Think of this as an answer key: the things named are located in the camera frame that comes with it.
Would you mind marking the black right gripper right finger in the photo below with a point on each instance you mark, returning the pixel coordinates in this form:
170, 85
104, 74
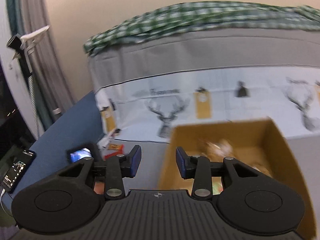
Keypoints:
195, 167

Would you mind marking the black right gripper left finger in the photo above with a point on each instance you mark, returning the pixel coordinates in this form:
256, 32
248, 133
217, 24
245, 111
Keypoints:
119, 167

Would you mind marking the orange red snack bar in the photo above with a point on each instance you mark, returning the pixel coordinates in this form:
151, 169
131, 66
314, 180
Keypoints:
113, 150

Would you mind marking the blue sofa armrest cushion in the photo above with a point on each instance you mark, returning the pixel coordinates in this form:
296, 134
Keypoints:
79, 125

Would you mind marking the brown cardboard box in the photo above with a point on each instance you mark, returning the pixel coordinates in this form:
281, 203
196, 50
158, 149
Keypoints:
257, 143

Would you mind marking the black smartphone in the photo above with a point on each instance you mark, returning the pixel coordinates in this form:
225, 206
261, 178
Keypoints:
18, 165

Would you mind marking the green checkered cloth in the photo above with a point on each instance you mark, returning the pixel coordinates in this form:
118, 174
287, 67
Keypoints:
199, 16

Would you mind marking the white clothes hanger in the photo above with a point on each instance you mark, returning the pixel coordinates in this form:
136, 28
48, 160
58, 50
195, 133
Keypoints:
25, 43

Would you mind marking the black stand pole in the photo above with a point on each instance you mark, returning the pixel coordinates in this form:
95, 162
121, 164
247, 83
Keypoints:
28, 75

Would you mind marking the grey curtain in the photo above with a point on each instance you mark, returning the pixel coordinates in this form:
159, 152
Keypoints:
53, 96

